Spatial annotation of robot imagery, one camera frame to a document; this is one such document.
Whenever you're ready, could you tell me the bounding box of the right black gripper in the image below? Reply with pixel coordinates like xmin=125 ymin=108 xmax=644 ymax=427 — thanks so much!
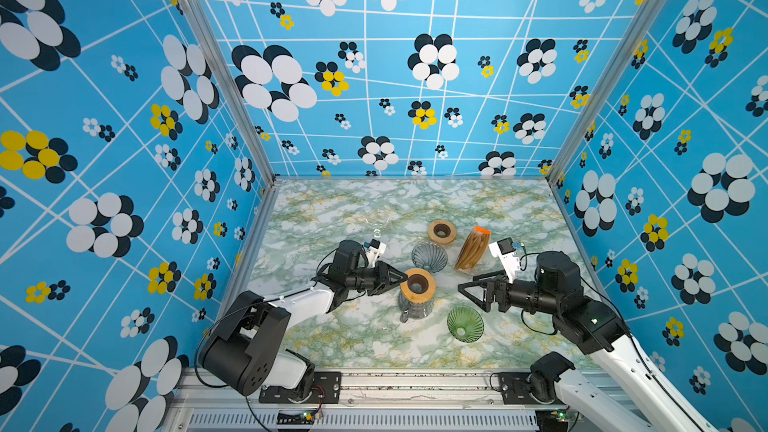
xmin=459 ymin=268 xmax=562 ymax=319

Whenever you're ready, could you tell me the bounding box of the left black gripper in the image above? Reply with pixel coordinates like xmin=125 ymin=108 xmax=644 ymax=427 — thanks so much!
xmin=346 ymin=262 xmax=408 ymax=297

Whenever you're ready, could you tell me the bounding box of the green glass dripper cone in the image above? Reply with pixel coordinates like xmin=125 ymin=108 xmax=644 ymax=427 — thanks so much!
xmin=446 ymin=306 xmax=485 ymax=343

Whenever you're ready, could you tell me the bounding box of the grey ribbed glass carafe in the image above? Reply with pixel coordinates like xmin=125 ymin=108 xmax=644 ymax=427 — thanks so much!
xmin=398 ymin=293 xmax=434 ymax=323

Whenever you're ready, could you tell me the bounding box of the wooden ring dripper holder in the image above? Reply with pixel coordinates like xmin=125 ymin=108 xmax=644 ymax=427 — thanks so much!
xmin=400 ymin=268 xmax=437 ymax=304

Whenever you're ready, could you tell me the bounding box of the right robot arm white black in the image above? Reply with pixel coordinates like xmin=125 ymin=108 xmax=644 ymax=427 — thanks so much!
xmin=458 ymin=250 xmax=714 ymax=431

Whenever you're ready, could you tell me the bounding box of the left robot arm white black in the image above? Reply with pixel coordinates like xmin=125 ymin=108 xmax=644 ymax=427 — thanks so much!
xmin=194 ymin=239 xmax=408 ymax=401

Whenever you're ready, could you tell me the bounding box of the grey glass dripper cone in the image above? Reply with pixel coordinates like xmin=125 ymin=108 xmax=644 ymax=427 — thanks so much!
xmin=411 ymin=242 xmax=448 ymax=274

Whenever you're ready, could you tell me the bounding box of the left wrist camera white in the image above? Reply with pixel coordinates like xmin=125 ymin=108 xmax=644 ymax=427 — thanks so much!
xmin=363 ymin=239 xmax=386 ymax=268

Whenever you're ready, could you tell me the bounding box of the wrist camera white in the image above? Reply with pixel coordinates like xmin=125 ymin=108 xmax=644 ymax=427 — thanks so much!
xmin=488 ymin=237 xmax=522 ymax=283
xmin=363 ymin=239 xmax=386 ymax=268

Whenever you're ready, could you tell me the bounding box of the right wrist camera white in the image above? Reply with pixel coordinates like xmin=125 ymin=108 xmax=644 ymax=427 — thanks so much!
xmin=488 ymin=237 xmax=522 ymax=283

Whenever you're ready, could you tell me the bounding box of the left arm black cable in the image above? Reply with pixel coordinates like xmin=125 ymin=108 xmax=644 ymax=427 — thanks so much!
xmin=193 ymin=251 xmax=337 ymax=388

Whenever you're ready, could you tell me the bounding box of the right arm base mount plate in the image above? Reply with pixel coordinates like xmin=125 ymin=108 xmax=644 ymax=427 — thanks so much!
xmin=493 ymin=372 xmax=565 ymax=407

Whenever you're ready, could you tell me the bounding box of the aluminium front rail frame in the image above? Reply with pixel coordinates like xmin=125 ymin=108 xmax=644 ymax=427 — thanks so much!
xmin=158 ymin=368 xmax=685 ymax=432

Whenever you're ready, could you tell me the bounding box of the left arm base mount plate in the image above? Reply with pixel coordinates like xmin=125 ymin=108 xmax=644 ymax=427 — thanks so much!
xmin=258 ymin=371 xmax=342 ymax=405

